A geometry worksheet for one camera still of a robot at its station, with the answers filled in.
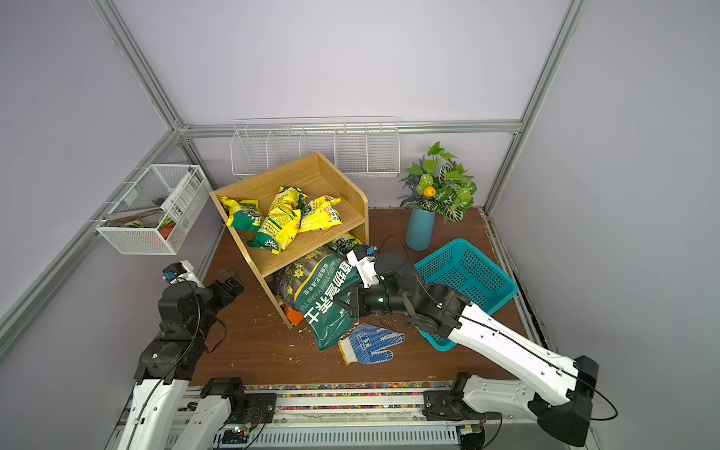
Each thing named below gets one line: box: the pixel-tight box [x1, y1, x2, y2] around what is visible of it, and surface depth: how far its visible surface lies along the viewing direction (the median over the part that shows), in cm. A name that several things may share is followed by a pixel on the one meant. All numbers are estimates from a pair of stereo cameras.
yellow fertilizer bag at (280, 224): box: [248, 186, 308, 255], surface depth 68 cm
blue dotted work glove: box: [338, 322, 406, 366], surface depth 85 cm
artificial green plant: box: [397, 141, 478, 225], surface depth 82 cm
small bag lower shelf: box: [333, 237, 360, 253], surface depth 87 cm
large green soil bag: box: [277, 248, 364, 352], surface depth 64 cm
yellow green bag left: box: [218, 195, 264, 232], surface depth 67 cm
